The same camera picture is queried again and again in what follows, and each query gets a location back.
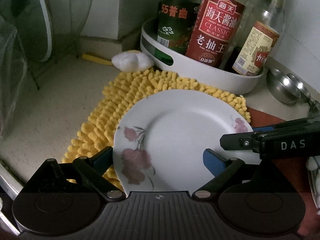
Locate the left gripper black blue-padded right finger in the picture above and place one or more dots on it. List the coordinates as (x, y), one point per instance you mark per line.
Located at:
(226, 172)

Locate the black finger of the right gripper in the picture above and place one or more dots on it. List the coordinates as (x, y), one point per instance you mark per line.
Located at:
(241, 141)
(287, 124)

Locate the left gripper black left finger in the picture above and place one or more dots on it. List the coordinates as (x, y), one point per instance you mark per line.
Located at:
(89, 172)

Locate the steel bowl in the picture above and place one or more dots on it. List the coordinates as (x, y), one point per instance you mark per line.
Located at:
(304, 93)
(281, 87)
(314, 109)

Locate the floral plate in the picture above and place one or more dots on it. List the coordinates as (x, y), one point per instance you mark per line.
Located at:
(159, 142)

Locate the white gloved right hand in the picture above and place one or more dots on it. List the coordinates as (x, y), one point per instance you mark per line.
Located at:
(313, 165)

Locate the rust red cloth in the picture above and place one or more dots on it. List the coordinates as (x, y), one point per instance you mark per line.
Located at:
(296, 173)

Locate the yellow chenille mat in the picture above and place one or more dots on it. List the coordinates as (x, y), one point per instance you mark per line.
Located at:
(120, 95)

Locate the white round turntable tray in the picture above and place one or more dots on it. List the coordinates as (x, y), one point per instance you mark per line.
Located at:
(169, 60)

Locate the clear vinegar bottle cream label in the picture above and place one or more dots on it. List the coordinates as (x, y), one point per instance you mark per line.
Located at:
(261, 31)

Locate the yellow strip on counter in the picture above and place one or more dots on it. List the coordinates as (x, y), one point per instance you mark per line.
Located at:
(96, 59)

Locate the red label soy sauce bottle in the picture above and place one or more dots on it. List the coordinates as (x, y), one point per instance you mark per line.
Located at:
(215, 27)

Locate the white garlic bulb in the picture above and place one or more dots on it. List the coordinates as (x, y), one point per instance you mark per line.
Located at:
(132, 61)

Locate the crumpled clear plastic bag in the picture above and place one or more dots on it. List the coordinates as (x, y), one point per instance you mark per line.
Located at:
(13, 72)

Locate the green glass bottle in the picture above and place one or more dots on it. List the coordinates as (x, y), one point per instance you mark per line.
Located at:
(176, 20)

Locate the glass pot lid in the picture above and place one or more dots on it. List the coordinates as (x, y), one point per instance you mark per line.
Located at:
(31, 18)
(68, 17)

